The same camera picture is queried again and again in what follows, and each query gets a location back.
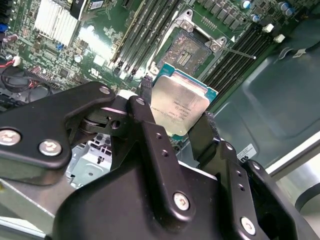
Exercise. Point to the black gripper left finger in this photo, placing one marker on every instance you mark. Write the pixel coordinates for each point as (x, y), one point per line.
(32, 125)

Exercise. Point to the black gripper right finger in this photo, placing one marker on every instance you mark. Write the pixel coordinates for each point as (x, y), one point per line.
(232, 175)

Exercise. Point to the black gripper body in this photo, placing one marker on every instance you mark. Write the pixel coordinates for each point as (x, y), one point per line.
(120, 207)

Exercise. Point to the silver CPU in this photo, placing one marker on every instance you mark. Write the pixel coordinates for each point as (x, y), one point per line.
(177, 107)

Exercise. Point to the metal locking lever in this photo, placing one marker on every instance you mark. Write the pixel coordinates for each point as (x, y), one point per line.
(240, 53)

